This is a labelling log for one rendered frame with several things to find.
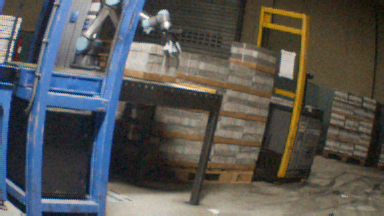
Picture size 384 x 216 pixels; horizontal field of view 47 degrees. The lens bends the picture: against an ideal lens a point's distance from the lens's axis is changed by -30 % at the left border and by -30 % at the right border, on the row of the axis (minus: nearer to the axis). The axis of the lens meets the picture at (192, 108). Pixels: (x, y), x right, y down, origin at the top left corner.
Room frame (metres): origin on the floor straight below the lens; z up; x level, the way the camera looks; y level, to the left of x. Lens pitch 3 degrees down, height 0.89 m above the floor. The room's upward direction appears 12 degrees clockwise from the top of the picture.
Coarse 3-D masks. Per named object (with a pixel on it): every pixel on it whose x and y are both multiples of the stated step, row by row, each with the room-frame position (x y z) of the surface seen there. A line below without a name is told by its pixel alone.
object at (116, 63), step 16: (128, 0) 2.83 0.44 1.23; (144, 0) 2.86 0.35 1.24; (128, 16) 2.81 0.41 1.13; (128, 32) 2.82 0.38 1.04; (112, 48) 2.83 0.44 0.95; (128, 48) 2.85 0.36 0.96; (112, 64) 2.82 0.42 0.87; (112, 80) 2.81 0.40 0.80; (112, 96) 2.82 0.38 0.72; (112, 112) 2.84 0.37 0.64; (96, 128) 2.83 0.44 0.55; (112, 128) 2.85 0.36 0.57; (96, 144) 2.83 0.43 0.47; (96, 160) 2.82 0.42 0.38; (96, 176) 2.82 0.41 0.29; (96, 192) 2.81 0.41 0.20
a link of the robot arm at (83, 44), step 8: (112, 0) 4.01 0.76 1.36; (120, 0) 4.06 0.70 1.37; (104, 8) 4.04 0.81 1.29; (112, 8) 4.04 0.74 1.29; (104, 16) 4.05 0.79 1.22; (96, 24) 4.05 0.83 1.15; (88, 32) 4.05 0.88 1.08; (80, 40) 4.03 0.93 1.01; (88, 40) 4.05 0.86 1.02; (80, 48) 4.04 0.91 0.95; (88, 48) 4.12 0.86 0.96
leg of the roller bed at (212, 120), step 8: (208, 120) 4.10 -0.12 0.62; (216, 120) 4.10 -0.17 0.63; (208, 128) 4.09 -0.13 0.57; (208, 136) 4.08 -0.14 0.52; (208, 144) 4.08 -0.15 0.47; (208, 152) 4.09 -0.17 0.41; (200, 160) 4.10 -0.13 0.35; (200, 168) 4.09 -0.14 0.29; (200, 176) 4.08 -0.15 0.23; (200, 184) 4.09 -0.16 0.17; (192, 192) 4.10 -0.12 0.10; (192, 200) 4.09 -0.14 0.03
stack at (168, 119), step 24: (240, 96) 5.31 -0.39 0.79; (120, 120) 4.81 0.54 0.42; (168, 120) 4.85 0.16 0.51; (192, 120) 5.00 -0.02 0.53; (240, 120) 5.34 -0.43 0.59; (120, 144) 4.77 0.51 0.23; (168, 144) 4.89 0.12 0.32; (192, 144) 5.04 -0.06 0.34; (216, 144) 5.21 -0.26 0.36; (120, 168) 4.76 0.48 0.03; (168, 168) 4.91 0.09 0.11; (192, 168) 5.07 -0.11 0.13; (216, 168) 5.29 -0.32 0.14
